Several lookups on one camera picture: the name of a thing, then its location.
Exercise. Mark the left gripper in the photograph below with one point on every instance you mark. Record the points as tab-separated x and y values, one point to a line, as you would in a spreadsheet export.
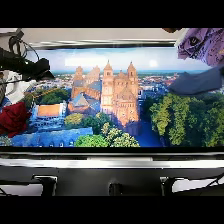
42	69

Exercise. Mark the dark blue shorts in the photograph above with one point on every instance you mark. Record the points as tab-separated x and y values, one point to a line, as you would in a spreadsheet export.
196	83

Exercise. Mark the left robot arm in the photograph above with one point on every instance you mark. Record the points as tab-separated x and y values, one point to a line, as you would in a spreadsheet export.
15	63

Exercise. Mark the white garment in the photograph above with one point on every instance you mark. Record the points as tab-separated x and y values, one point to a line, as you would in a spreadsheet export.
16	87

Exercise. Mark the red garment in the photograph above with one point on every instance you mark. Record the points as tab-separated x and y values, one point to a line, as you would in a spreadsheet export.
14	118

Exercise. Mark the purple printed garment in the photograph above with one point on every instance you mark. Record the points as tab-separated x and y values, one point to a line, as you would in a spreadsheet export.
203	45

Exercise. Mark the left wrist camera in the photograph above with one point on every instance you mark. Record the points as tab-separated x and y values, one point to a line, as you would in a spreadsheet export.
16	38

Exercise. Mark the silver frame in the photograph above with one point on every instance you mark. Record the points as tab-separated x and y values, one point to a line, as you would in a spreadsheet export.
113	163

